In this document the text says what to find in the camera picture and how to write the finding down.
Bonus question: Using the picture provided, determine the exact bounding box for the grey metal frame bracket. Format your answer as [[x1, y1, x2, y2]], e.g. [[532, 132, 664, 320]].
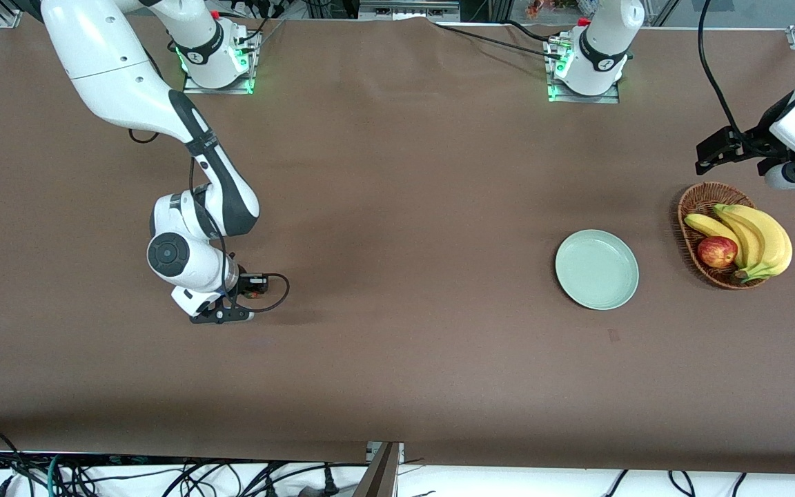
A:
[[358, 0, 462, 21]]

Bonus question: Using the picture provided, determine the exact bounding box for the long black table cable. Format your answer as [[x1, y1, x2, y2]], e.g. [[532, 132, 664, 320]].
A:
[[431, 22, 564, 61]]

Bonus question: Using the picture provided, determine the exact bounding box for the black base connector cable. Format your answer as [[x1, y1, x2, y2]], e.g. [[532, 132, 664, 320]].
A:
[[218, 3, 286, 43]]

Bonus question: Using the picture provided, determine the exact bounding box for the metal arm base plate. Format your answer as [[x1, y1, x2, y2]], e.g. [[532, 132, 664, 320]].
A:
[[182, 31, 260, 95], [546, 38, 622, 106]]

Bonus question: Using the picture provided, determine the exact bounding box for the large table cover sheet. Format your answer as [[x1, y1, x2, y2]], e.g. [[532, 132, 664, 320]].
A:
[[0, 12, 795, 477]]

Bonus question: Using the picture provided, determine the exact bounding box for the red apple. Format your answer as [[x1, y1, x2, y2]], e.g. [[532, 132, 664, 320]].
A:
[[697, 236, 739, 269]]

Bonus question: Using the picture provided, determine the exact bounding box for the pale green round plate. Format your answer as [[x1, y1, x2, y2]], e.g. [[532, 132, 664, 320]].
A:
[[555, 229, 640, 311]]

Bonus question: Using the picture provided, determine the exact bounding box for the short black table cable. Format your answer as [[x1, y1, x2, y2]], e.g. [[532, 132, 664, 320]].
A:
[[503, 19, 564, 46]]

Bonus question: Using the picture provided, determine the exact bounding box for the orange red plastic object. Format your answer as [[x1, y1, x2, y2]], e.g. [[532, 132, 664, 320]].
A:
[[525, 0, 581, 18]]

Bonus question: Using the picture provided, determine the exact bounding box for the metal camera stand post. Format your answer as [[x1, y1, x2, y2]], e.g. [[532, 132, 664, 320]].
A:
[[353, 442, 405, 497]]

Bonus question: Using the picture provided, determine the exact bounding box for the teal cable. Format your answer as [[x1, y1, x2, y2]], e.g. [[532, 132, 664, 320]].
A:
[[47, 454, 66, 497]]

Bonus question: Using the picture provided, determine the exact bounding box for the brown wicker basket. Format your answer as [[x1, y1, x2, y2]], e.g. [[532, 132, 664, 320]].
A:
[[678, 182, 771, 290]]

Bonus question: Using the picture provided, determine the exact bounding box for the black cable tangle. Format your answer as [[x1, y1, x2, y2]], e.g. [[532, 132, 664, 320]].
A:
[[59, 459, 343, 497]]

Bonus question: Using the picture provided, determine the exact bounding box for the yellow banana bunch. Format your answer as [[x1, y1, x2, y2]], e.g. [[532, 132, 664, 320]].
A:
[[685, 204, 793, 284]]

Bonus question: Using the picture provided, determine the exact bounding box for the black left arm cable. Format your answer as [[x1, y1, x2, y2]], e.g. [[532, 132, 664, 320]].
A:
[[698, 0, 747, 139]]

